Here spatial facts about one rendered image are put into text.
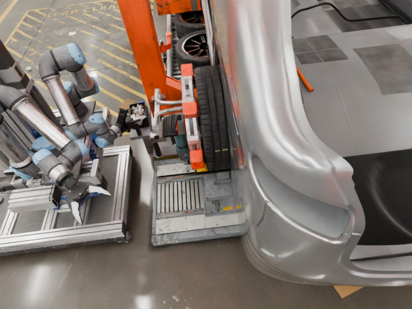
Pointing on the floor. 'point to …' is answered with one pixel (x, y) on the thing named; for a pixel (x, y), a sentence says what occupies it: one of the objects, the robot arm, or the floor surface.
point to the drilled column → (148, 145)
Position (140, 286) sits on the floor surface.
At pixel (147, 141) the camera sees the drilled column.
